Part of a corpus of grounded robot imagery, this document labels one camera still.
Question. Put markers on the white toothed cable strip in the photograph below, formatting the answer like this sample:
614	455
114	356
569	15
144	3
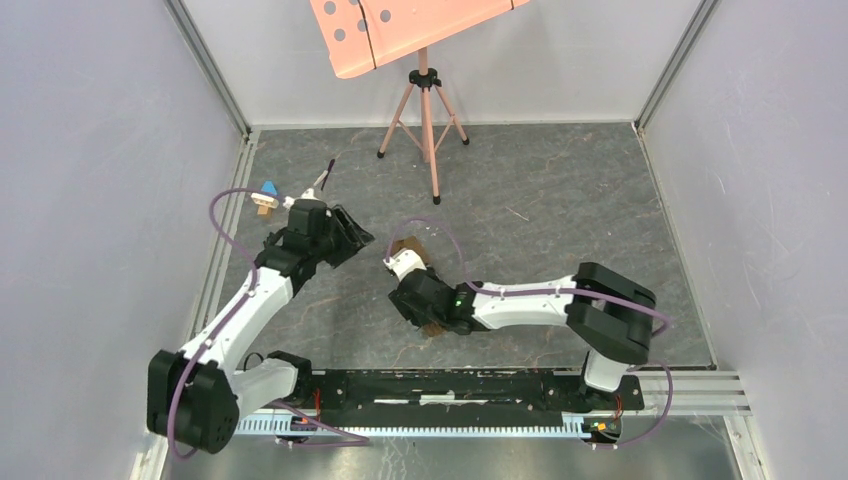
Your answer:
286	425

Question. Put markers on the blue and wood toy block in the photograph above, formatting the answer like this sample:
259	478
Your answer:
265	199

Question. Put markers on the clear plastic fork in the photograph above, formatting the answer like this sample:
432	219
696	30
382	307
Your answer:
320	182

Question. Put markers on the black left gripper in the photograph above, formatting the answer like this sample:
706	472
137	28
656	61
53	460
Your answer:
353	238

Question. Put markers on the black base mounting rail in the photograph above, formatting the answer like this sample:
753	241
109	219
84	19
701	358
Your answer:
458	397

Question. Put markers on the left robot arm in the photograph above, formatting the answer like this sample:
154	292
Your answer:
198	394

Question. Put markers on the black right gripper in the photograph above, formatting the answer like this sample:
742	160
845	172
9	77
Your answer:
408	312

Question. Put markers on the brown cloth napkin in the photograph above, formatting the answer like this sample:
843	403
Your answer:
418	279

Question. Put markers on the pink music stand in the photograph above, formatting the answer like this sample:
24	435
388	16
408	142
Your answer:
362	36

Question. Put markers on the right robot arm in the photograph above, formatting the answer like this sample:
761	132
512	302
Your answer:
612	314

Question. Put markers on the purple plastic spoon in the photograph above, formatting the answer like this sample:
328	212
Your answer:
330	167

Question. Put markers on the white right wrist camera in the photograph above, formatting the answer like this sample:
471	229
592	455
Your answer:
404	262

